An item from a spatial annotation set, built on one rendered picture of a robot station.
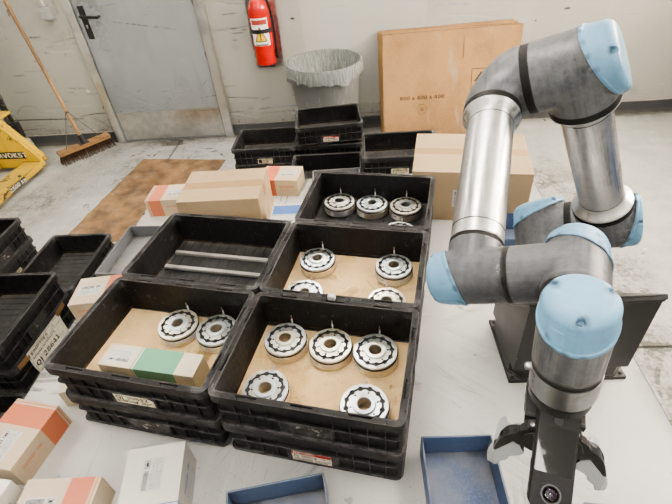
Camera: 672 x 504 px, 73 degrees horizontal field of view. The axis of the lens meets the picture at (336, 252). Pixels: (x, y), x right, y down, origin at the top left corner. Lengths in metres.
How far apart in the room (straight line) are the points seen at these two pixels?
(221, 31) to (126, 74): 0.90
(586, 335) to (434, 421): 0.72
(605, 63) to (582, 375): 0.48
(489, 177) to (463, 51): 3.17
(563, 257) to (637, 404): 0.78
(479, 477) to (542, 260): 0.63
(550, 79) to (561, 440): 0.53
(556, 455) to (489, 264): 0.23
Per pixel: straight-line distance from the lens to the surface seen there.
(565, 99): 0.86
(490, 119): 0.79
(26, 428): 1.34
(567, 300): 0.50
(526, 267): 0.59
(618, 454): 1.23
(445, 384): 1.22
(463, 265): 0.62
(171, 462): 1.10
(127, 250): 1.85
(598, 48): 0.84
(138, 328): 1.32
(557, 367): 0.54
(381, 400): 1.00
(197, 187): 1.78
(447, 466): 1.11
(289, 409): 0.92
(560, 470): 0.64
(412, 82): 3.81
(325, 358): 1.07
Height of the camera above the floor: 1.70
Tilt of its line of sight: 39 degrees down
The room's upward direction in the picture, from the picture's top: 6 degrees counter-clockwise
